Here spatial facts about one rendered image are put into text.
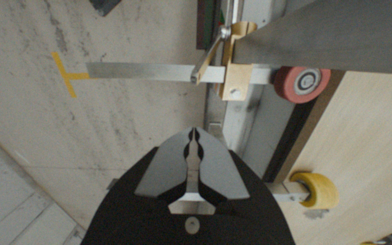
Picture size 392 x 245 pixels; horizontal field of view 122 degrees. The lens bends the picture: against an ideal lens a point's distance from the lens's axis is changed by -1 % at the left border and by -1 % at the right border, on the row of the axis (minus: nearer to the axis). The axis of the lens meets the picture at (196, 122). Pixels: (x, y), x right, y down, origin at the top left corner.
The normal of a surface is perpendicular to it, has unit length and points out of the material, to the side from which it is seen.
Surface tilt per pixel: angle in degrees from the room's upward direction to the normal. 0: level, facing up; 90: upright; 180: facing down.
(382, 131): 0
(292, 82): 0
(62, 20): 0
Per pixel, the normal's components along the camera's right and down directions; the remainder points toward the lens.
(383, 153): 0.00, 0.47
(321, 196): 0.02, -0.19
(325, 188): 0.03, -0.56
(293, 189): 0.04, -0.88
